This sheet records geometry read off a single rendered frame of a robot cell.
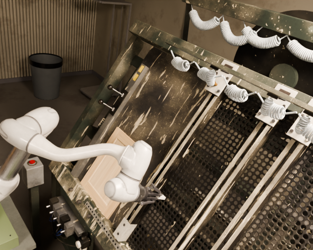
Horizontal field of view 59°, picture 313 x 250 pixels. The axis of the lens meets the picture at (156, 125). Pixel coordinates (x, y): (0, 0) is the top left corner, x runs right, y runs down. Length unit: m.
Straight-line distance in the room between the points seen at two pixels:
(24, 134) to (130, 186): 0.54
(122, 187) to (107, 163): 0.73
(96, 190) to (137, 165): 0.79
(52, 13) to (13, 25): 0.71
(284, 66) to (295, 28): 0.23
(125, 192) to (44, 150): 0.42
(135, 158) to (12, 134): 0.57
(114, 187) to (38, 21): 4.66
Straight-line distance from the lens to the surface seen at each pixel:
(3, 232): 1.96
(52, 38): 5.79
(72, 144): 2.28
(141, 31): 2.08
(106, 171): 1.94
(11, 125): 1.43
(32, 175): 2.23
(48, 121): 1.51
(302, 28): 1.88
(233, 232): 1.45
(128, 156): 1.23
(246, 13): 2.06
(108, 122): 2.01
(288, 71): 1.93
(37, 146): 1.37
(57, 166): 2.29
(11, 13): 5.45
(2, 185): 1.90
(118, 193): 1.23
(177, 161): 1.60
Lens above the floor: 2.32
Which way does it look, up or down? 30 degrees down
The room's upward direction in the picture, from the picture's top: 12 degrees clockwise
